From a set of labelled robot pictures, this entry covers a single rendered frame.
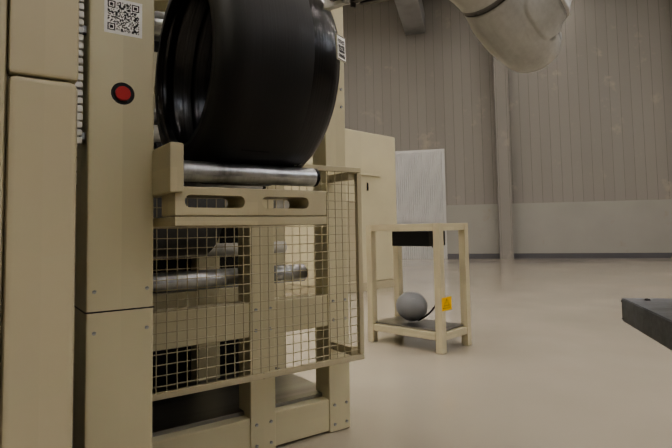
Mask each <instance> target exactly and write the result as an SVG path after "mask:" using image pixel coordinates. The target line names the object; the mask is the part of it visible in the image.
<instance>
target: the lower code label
mask: <svg viewBox="0 0 672 448"><path fill-rule="evenodd" d="M104 32H109V33H114V34H120V35H125V36H130V37H135V38H141V39H142V4H140V3H135V2H131V1H126V0H104Z"/></svg>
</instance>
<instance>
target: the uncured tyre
mask: <svg viewBox="0 0 672 448"><path fill-rule="evenodd" d="M335 33H337V29H336V25H335V21H334V18H333V16H332V13H331V11H327V10H324V0H169V1H168V4H167V8H166V11H165V15H164V19H163V23H162V28H161V33H160V39H159V45H158V53H157V62H156V77H155V103H156V116H157V124H158V130H159V135H160V139H161V143H162V146H163V145H165V144H167V143H169V142H179V143H183V145H184V160H191V161H207V162H223V163H239V164H254V165H270V166H286V167H292V166H293V165H294V163H302V162H304V163H303V164H302V166H301V167H303V166H304V165H305V163H306V162H307V161H308V160H309V159H310V158H311V157H312V155H313V154H314V153H315V151H316V150H317V148H318V147H319V145H320V143H321V141H322V139H323V137H324V135H325V133H326V131H327V128H328V126H329V123H330V120H331V117H332V114H333V110H334V107H335V102H336V98H337V92H338V85H339V75H340V60H338V59H337V58H336V38H335ZM337 34H338V33H337ZM241 149H243V150H255V151H268V152H269V153H264V152H251V151H241Z"/></svg>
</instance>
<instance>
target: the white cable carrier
mask: <svg viewBox="0 0 672 448"><path fill-rule="evenodd" d="M79 2H80V3H79V65H78V80H77V82H76V83H75V86H76V88H77V90H78V101H77V147H78V146H79V144H82V141H84V140H85V133H84V132H82V130H81V129H80V128H82V122H80V121H81V120H83V114H82V113H81V112H83V106H82V105H81V104H82V103H83V98H81V96H82V95H83V90H81V89H82V87H83V83H82V82H81V81H83V74H81V73H83V66H81V65H82V64H83V58H82V57H83V51H82V49H83V48H84V43H83V42H82V41H83V40H84V35H86V33H87V26H84V20H83V18H84V11H83V10H84V4H83V2H84V0H79Z"/></svg>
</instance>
